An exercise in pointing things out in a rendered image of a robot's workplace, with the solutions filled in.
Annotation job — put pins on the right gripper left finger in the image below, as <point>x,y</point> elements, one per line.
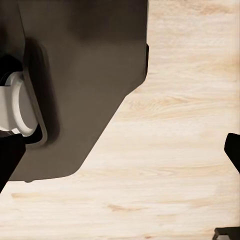
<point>12,149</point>

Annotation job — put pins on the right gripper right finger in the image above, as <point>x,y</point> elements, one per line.
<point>232,149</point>

